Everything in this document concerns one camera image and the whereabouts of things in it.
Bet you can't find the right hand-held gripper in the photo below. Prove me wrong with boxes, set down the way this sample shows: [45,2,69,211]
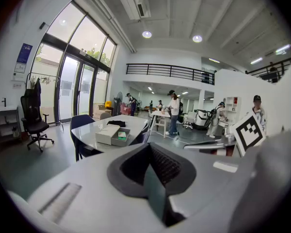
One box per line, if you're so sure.
[183,112,267,158]

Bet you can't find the white cube shelf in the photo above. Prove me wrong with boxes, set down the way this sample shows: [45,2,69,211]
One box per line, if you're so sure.
[224,96,242,121]

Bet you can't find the ceiling air conditioner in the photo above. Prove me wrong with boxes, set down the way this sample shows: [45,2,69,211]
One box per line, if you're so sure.
[119,0,152,21]

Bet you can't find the black balcony railing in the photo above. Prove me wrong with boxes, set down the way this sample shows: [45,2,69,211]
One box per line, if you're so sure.
[126,63,215,86]

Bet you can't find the white box lid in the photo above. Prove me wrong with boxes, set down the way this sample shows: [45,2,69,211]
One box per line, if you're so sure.
[95,124,121,146]

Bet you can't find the white swivel chair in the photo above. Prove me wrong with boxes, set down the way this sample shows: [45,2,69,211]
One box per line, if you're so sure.
[183,111,197,130]

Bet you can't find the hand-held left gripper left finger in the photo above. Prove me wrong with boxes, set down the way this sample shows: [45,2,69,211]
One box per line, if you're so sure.
[106,142,151,199]

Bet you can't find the clothes rack with garments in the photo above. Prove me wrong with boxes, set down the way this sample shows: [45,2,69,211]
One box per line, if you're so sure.
[26,72,65,128]

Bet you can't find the glass entrance door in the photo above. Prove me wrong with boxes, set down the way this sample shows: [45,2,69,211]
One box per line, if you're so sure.
[55,53,97,124]

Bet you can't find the cardboard boxes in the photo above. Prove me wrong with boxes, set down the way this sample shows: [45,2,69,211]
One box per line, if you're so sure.
[93,102,113,120]

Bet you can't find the black office chair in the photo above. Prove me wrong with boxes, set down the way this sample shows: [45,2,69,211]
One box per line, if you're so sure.
[20,88,55,153]

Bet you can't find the dark blue chair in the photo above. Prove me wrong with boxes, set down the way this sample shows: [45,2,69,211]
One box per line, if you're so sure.
[69,114,102,162]

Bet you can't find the blue wall poster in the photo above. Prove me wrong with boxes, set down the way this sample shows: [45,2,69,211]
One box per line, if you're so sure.
[14,43,33,74]

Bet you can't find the grey container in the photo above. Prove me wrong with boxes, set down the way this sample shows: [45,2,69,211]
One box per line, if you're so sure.
[111,127,131,148]

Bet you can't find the white shelf cart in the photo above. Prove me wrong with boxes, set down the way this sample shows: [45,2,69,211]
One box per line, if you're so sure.
[0,105,23,144]

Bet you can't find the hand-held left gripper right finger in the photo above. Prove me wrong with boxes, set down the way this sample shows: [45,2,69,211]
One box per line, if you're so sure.
[149,142,197,197]

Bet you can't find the black cloth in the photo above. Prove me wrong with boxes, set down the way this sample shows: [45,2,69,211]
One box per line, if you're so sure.
[106,120,127,128]

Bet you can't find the black standing fan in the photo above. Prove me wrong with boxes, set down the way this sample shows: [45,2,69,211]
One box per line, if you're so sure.
[113,91,124,117]

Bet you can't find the white standing table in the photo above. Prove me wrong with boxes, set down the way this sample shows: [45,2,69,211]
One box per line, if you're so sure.
[151,110,172,139]

